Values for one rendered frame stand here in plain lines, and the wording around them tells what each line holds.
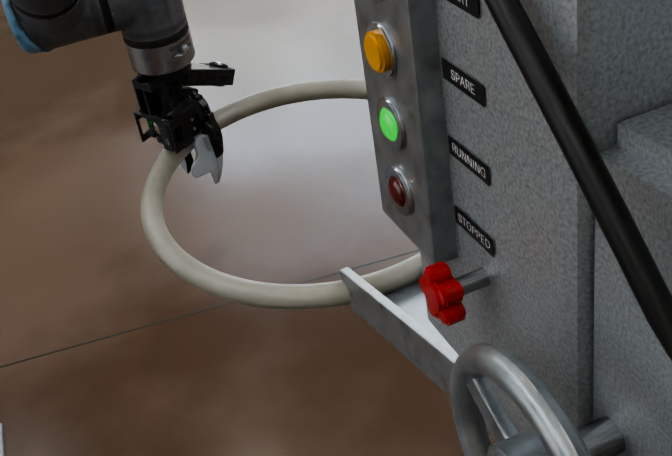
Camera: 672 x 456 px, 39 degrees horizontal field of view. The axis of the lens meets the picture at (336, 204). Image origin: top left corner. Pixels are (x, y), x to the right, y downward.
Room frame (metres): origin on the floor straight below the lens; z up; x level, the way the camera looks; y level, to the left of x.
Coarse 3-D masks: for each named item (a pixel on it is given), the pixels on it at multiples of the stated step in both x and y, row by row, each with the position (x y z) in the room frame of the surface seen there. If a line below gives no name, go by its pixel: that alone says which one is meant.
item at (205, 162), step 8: (200, 136) 1.24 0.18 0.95; (200, 144) 1.24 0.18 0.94; (208, 144) 1.24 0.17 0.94; (200, 152) 1.23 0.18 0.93; (208, 152) 1.24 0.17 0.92; (200, 160) 1.23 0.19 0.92; (208, 160) 1.24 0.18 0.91; (216, 160) 1.24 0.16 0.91; (192, 168) 1.21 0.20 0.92; (200, 168) 1.22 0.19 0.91; (208, 168) 1.23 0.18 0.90; (216, 168) 1.24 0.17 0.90; (200, 176) 1.22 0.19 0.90; (216, 176) 1.25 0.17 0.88
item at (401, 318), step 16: (352, 272) 0.88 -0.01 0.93; (352, 288) 0.87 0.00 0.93; (368, 288) 0.83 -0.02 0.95; (416, 288) 0.88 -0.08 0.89; (352, 304) 0.87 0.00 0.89; (368, 304) 0.82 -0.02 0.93; (384, 304) 0.78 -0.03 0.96; (400, 304) 0.85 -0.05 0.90; (416, 304) 0.84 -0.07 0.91; (368, 320) 0.83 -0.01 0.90; (384, 320) 0.78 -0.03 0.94; (400, 320) 0.74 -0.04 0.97; (416, 320) 0.80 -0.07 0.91; (384, 336) 0.79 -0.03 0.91; (400, 336) 0.74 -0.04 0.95; (416, 336) 0.70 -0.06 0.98; (432, 336) 0.69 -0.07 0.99; (416, 352) 0.71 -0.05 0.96; (432, 352) 0.67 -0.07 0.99; (448, 352) 0.65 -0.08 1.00; (432, 368) 0.68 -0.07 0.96; (448, 368) 0.64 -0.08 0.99; (448, 384) 0.65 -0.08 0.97
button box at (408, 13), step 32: (384, 0) 0.52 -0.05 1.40; (416, 0) 0.50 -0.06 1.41; (416, 32) 0.50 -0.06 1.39; (416, 64) 0.49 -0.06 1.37; (416, 96) 0.50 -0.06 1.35; (416, 128) 0.50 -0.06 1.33; (384, 160) 0.55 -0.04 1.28; (416, 160) 0.50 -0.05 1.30; (448, 160) 0.50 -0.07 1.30; (384, 192) 0.56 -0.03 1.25; (416, 192) 0.51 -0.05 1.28; (448, 192) 0.50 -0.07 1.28; (416, 224) 0.51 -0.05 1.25; (448, 224) 0.50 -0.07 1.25; (448, 256) 0.50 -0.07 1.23
